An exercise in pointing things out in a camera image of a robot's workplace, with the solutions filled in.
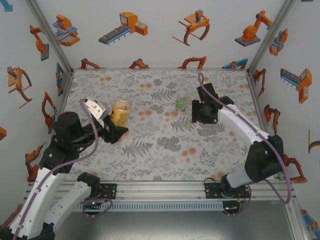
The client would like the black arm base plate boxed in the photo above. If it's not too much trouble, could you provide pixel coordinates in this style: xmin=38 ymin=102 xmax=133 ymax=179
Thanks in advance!
xmin=74 ymin=183 xmax=118 ymax=200
xmin=204 ymin=181 xmax=251 ymax=200

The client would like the aluminium table side rail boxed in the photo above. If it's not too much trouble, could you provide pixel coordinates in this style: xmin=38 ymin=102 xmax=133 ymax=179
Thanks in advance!
xmin=27 ymin=69 xmax=75 ymax=183
xmin=246 ymin=69 xmax=287 ymax=181

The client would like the white slotted cable duct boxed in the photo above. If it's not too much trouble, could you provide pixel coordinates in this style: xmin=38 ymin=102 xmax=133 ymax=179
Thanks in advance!
xmin=72 ymin=201 xmax=224 ymax=212

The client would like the grey corner bracket plate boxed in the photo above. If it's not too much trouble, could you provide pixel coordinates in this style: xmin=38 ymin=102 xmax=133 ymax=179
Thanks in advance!
xmin=57 ymin=71 xmax=73 ymax=97

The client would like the yellow label tea bottle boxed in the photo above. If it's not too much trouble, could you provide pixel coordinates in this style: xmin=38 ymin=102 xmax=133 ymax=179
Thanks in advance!
xmin=111 ymin=94 xmax=132 ymax=129

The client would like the grey floral tablecloth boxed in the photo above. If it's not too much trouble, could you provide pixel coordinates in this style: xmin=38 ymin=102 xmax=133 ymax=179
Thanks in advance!
xmin=41 ymin=68 xmax=282 ymax=182

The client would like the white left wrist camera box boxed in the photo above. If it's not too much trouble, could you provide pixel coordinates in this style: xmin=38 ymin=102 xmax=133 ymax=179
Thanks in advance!
xmin=81 ymin=98 xmax=112 ymax=126

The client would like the aluminium frame rail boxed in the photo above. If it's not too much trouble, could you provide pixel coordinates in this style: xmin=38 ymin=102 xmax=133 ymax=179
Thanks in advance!
xmin=26 ymin=180 xmax=297 ymax=202

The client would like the clear bottle bright green label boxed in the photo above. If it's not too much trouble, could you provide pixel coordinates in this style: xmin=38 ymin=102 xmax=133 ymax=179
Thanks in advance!
xmin=175 ymin=92 xmax=188 ymax=113

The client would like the aluminium frame leg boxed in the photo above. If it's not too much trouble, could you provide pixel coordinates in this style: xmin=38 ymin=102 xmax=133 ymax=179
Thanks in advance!
xmin=284 ymin=199 xmax=311 ymax=240

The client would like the aluminium frame post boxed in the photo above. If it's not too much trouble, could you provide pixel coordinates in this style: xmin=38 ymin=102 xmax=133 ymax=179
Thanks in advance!
xmin=246 ymin=0 xmax=297 ymax=74
xmin=26 ymin=0 xmax=75 ymax=74

